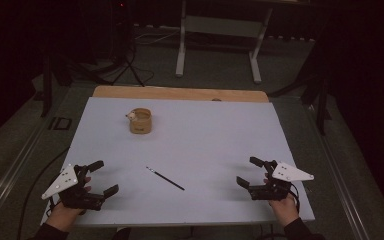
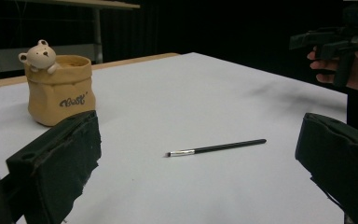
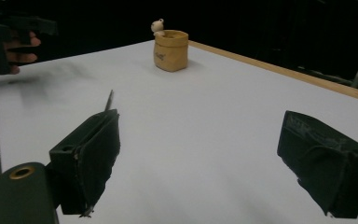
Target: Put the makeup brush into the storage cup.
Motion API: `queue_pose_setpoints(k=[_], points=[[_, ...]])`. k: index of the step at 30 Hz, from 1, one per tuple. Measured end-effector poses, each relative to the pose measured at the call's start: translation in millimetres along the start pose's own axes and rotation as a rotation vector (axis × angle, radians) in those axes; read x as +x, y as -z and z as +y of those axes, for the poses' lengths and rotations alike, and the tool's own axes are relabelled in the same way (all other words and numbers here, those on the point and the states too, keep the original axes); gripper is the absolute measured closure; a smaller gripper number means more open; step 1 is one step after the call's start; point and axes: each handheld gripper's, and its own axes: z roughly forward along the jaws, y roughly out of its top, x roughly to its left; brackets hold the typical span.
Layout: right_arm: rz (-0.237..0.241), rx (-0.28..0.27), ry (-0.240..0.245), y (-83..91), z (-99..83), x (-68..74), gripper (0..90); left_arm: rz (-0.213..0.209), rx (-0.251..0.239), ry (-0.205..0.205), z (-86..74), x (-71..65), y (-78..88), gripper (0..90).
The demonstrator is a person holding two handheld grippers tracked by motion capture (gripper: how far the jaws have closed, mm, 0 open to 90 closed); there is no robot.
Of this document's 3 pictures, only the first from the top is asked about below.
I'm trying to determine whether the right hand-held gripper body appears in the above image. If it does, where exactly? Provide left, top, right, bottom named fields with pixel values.
left=247, top=159, right=315, bottom=202

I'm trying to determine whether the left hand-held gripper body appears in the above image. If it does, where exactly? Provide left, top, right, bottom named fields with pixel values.
left=41, top=163, right=105, bottom=213

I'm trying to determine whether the thin black brush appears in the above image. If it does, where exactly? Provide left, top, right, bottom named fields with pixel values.
left=145, top=166, right=186, bottom=192

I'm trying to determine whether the round wooden brush cup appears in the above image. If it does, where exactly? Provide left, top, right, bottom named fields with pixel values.
left=125, top=107, right=153, bottom=135

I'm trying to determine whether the person's right hand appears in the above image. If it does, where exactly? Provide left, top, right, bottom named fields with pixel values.
left=263, top=172, right=301, bottom=228

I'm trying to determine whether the person's left hand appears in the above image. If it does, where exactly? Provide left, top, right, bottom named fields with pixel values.
left=45, top=175, right=93, bottom=233

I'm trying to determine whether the white table mat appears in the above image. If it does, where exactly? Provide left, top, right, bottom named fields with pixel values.
left=40, top=96, right=316, bottom=228

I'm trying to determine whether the black tripod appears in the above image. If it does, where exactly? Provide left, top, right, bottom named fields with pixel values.
left=108, top=0, right=147, bottom=88

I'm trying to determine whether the white metal stand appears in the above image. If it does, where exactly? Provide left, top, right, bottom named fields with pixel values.
left=175, top=0, right=274, bottom=85

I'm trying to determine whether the right hand-held gripper cable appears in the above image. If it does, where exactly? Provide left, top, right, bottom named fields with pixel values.
left=289, top=182, right=302, bottom=214

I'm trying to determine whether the black floor cable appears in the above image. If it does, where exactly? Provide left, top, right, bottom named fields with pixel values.
left=15, top=145, right=72, bottom=240

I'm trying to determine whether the black rectangular floor frame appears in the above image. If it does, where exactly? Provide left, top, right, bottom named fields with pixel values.
left=47, top=116, right=73, bottom=131

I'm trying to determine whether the metal floor rail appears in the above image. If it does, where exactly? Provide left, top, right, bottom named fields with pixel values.
left=304, top=104, right=372, bottom=240
left=0, top=124, right=49, bottom=231

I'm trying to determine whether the dark metal post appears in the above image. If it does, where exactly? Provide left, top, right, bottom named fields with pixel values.
left=315, top=78, right=332, bottom=136
left=40, top=54, right=54, bottom=118

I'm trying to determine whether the white floor cable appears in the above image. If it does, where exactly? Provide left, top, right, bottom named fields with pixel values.
left=133, top=30, right=182, bottom=47

